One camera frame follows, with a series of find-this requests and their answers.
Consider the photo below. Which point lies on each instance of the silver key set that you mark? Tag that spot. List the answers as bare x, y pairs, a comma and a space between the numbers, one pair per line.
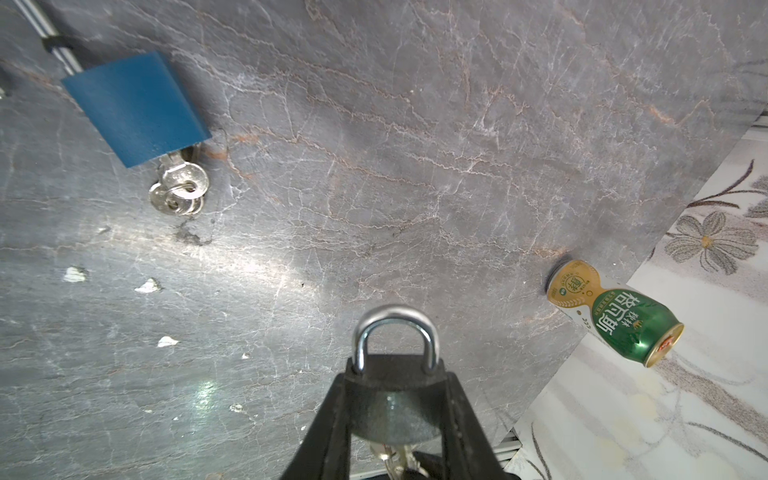
399, 460
182, 184

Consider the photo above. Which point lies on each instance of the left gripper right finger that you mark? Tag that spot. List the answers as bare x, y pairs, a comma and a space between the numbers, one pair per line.
467, 454

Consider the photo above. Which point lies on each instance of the small black padlock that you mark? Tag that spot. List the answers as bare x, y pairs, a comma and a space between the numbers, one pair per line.
395, 399

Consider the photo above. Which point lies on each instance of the blue padlock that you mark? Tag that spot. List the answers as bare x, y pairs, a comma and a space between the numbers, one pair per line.
138, 104

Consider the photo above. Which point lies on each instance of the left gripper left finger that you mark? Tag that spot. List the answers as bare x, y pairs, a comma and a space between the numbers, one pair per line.
325, 450

